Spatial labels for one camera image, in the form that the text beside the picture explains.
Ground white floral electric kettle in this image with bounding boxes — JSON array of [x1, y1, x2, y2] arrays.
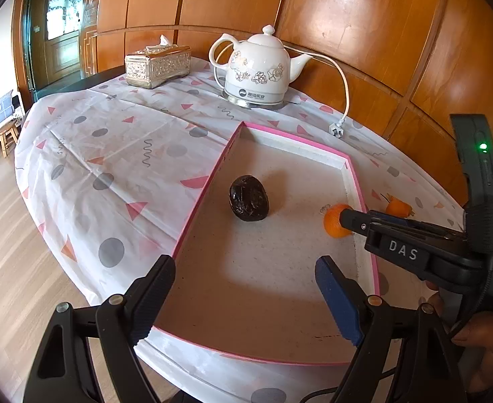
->
[[208, 25, 314, 105]]

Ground black cable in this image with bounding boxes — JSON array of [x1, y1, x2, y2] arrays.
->
[[303, 367, 398, 403], [450, 256, 492, 339]]

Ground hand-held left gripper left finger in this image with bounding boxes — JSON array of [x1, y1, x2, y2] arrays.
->
[[23, 254, 177, 403]]

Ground silver ornate tissue box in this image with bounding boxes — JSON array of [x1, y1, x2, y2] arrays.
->
[[125, 45, 192, 90]]

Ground small orange carrot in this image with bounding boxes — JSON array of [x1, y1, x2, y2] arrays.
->
[[381, 193, 415, 219]]

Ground person's right hand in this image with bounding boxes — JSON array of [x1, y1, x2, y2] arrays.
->
[[426, 280, 493, 393]]

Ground wooden glass door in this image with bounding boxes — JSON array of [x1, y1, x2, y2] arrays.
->
[[22, 0, 101, 94]]

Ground orange tangerine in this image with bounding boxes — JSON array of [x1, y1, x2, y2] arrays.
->
[[324, 204, 354, 238]]

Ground dark wrinkled passion fruit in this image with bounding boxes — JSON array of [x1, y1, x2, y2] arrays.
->
[[229, 175, 269, 222]]

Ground white patterned tablecloth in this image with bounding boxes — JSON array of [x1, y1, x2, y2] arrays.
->
[[13, 56, 467, 403]]

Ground white tissue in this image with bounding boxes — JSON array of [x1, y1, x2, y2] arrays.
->
[[146, 35, 172, 51]]

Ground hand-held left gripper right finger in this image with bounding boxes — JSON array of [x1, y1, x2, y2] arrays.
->
[[314, 255, 467, 403]]

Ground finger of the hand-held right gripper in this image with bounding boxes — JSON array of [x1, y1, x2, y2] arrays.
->
[[340, 209, 384, 236], [371, 212, 467, 241]]

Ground small wooden stool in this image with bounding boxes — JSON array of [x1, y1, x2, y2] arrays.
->
[[0, 118, 21, 159]]

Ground kettle heating base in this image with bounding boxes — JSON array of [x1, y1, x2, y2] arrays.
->
[[217, 88, 290, 112]]

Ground white power cord with plug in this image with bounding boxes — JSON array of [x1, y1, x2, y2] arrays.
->
[[286, 42, 353, 139]]

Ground pink cardboard tray box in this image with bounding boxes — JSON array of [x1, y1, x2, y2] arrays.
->
[[152, 121, 382, 364]]

